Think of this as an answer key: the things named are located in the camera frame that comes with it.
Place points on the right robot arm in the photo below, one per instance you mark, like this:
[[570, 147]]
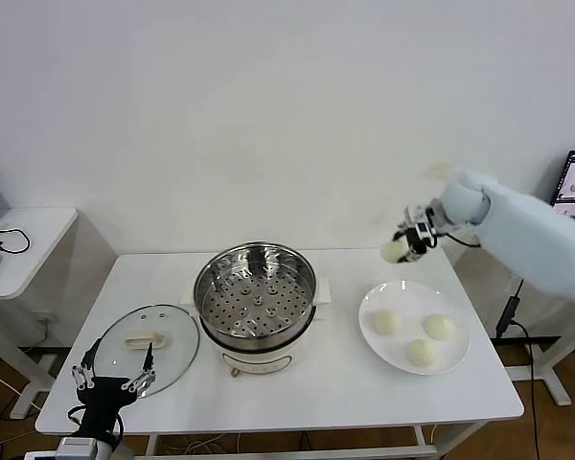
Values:
[[532, 239]]

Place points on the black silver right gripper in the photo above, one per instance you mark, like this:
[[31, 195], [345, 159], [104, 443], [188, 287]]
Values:
[[421, 225]]

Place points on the steel steamer basket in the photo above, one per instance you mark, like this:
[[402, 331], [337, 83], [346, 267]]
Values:
[[263, 306]]

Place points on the glass pot lid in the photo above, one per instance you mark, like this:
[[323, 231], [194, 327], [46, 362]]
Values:
[[172, 345]]

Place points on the cream electric cooker base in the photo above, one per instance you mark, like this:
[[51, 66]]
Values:
[[259, 357]]

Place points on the white work table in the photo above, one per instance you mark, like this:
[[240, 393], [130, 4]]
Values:
[[340, 383]]

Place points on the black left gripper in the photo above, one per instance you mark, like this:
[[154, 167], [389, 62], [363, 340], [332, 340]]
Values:
[[103, 397]]

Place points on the white round plate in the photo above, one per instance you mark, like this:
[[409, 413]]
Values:
[[412, 306]]

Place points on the white steamed baozi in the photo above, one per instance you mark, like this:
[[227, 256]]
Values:
[[440, 327], [387, 322], [392, 252], [424, 354]]

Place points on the white side table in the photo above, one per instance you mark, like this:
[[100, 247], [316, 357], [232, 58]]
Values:
[[29, 249]]

